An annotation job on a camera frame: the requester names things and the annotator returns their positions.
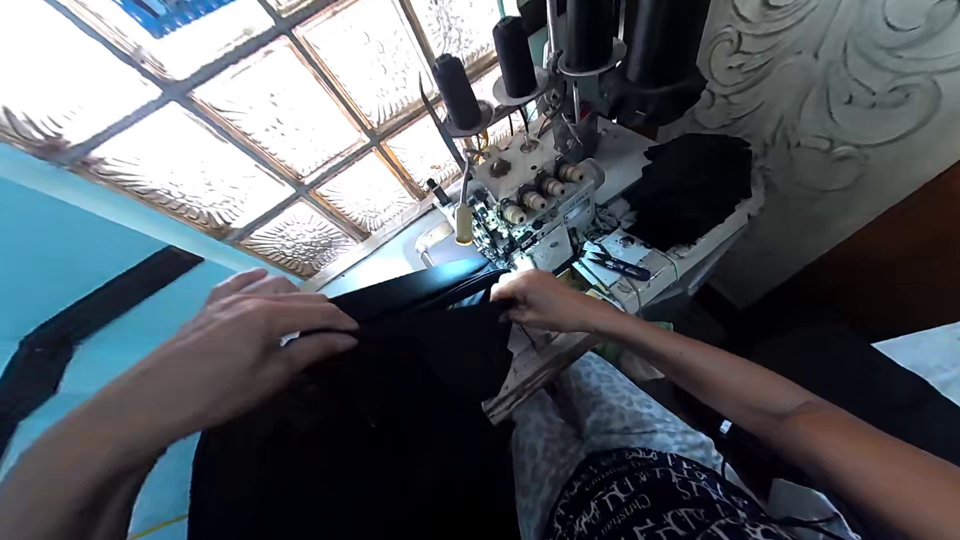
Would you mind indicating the person's right hand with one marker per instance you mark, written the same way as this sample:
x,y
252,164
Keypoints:
x,y
551,301

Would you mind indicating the person's left hand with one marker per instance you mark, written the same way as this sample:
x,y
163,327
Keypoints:
x,y
240,352

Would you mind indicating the person's left fingers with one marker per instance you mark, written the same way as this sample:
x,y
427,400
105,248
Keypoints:
x,y
259,286

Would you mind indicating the person's left index finger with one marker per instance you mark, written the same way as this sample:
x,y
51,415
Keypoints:
x,y
311,316

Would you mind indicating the person's right fingers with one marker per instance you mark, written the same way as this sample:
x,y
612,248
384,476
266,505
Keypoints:
x,y
508,291

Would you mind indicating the person's left thumb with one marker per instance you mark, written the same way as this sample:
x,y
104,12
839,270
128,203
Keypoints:
x,y
321,349

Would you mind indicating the large black fabric garment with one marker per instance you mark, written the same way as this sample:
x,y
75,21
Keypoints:
x,y
360,435

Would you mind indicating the person's left forearm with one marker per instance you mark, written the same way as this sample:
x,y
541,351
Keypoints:
x,y
75,472

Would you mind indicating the person's right forearm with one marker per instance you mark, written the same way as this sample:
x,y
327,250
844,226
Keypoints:
x,y
735,386

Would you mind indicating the white sewing table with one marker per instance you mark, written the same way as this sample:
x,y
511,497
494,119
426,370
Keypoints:
x,y
544,369

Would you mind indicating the white overlock sewing machine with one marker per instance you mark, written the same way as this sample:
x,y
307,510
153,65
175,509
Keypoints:
x,y
551,206

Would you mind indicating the black thread snips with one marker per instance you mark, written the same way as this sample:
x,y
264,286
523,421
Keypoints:
x,y
621,265

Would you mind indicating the green printed cloth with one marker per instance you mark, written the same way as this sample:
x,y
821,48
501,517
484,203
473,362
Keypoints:
x,y
609,349

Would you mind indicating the person's legs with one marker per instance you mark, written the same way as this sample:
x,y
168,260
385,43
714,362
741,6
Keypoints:
x,y
615,405

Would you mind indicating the glass block window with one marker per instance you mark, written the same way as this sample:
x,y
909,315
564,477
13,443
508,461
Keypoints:
x,y
270,105

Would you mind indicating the small black thread cone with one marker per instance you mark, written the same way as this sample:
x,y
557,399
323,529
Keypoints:
x,y
516,58
457,91

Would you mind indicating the crumpled black cloth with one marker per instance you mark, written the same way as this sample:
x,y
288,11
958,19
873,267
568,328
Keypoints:
x,y
690,187

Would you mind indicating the person's body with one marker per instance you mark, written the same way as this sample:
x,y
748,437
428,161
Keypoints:
x,y
637,499

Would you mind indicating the large black thread cone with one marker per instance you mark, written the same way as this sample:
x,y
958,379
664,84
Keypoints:
x,y
588,36
663,52

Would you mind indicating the black cloth sheet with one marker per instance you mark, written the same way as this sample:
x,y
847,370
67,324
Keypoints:
x,y
847,375

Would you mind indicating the dark brown wooden panel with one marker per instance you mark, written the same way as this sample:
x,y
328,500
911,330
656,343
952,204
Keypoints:
x,y
862,255

